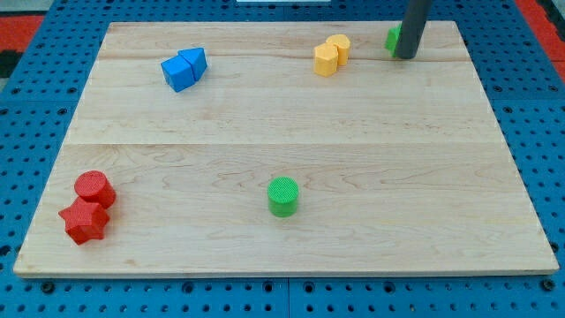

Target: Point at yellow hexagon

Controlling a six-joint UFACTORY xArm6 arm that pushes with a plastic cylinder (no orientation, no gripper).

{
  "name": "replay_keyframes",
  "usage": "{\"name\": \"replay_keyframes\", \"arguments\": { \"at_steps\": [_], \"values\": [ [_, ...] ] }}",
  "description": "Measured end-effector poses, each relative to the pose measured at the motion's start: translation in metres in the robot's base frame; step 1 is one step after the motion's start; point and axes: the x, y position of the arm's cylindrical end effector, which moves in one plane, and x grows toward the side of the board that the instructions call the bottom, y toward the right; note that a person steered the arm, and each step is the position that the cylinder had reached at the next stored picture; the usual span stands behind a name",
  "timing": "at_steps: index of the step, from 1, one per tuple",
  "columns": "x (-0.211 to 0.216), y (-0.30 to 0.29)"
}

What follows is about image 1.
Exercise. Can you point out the yellow heart block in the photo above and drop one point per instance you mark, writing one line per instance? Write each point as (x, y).
(342, 43)

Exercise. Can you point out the red star block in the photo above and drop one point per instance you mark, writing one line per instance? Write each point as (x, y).
(84, 220)

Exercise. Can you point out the blue cube block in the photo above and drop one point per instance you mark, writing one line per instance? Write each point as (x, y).
(177, 73)

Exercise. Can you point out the grey cylindrical pointer rod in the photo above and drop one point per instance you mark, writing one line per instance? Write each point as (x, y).
(412, 27)

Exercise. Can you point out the green cylinder block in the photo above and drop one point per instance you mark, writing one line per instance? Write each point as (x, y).
(282, 194)

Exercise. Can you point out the green block behind rod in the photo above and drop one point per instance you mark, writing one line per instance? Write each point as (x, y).
(392, 39)

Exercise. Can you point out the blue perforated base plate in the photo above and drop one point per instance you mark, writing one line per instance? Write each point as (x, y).
(520, 79)

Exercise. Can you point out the red cylinder block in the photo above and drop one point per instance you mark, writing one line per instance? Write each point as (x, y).
(93, 186)

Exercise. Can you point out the blue triangle block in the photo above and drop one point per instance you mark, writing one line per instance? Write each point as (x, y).
(196, 57)

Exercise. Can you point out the light wooden board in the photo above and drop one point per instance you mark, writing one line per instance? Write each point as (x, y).
(401, 165)

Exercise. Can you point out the yellow hexagon block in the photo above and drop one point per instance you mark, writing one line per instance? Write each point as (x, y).
(325, 59)

